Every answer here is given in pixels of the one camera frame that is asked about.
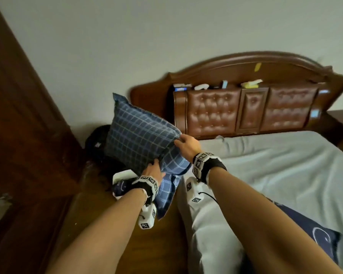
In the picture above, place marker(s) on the person's left hand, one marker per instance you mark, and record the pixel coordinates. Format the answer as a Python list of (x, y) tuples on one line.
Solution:
[(153, 171)]

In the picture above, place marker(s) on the person's right hand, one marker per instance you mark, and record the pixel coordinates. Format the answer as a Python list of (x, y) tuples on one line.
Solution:
[(190, 146)]

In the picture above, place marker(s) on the person's left fingers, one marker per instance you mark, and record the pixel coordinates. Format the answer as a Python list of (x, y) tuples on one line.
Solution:
[(155, 163)]

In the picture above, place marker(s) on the person's right fingers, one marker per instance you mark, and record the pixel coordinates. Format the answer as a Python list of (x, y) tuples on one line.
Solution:
[(180, 140)]

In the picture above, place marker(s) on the blue plaid pillow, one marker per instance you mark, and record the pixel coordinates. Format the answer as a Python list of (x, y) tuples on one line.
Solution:
[(137, 134)]

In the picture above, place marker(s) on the person's left forearm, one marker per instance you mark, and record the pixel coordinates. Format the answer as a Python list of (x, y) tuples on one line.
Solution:
[(103, 233)]

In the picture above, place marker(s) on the person's right forearm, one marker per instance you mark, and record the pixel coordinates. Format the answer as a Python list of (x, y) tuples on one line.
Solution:
[(263, 222)]

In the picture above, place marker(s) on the black marker wristband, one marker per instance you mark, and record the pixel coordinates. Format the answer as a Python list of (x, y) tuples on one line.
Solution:
[(207, 164), (148, 182)]

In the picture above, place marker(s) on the white crumpled item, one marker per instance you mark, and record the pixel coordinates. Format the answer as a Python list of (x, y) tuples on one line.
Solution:
[(200, 87)]

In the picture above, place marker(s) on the black bag with white label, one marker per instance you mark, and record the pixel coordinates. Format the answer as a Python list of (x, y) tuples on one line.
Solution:
[(97, 142)]

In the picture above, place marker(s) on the small blue and white box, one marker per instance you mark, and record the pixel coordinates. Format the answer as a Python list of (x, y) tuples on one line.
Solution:
[(224, 84)]

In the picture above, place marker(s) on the wooden headboard with leather panels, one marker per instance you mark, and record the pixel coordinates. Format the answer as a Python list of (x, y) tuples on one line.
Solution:
[(245, 108)]

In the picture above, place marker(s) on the wooden bedside cabinet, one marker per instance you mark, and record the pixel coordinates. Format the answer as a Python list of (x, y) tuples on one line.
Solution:
[(125, 242)]

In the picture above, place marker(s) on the yellow and white packet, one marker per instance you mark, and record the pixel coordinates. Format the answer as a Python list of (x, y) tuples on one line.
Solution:
[(251, 83)]

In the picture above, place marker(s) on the grey bed sheet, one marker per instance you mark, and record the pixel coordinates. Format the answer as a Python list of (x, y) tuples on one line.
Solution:
[(274, 174)]

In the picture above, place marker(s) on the yellow sticker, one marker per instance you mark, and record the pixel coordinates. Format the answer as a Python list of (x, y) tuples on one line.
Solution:
[(257, 66)]

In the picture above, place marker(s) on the small pale sticker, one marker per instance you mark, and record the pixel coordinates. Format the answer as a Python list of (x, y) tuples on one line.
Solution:
[(314, 113)]

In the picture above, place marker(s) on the dark wooden wardrobe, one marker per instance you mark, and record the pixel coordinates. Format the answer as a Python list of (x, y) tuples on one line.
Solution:
[(20, 134)]

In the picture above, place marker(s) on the dark wooden nightstand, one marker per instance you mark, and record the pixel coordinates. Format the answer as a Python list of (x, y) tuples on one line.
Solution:
[(341, 125)]

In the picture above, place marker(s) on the dark blue printed pillow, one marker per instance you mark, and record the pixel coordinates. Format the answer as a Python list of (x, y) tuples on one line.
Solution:
[(317, 236)]

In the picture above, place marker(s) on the white wrist camera block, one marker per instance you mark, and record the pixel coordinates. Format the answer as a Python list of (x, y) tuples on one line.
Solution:
[(194, 191), (147, 216)]

